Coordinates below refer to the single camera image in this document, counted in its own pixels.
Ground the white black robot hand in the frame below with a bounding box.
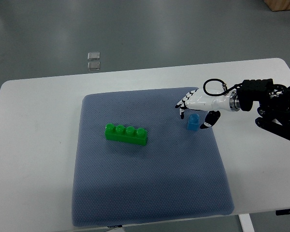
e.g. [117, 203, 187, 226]
[175, 89, 238, 129]

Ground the small blue block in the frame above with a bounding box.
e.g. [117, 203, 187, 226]
[187, 114, 200, 131]

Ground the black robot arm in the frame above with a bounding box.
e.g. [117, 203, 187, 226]
[234, 79, 290, 141]

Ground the long green block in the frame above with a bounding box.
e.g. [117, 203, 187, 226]
[104, 123, 147, 145]

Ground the blue-grey textured mat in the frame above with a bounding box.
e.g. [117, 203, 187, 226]
[72, 87, 234, 227]

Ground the upper metal floor plate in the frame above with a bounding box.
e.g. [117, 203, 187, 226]
[87, 52, 100, 60]

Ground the wooden box corner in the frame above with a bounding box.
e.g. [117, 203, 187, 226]
[264, 0, 290, 12]

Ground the white table leg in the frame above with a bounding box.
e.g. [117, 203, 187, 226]
[238, 214, 255, 232]

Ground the black table control panel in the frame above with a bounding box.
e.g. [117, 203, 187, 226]
[275, 209, 290, 216]

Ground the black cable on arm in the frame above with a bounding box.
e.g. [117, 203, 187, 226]
[203, 79, 242, 96]

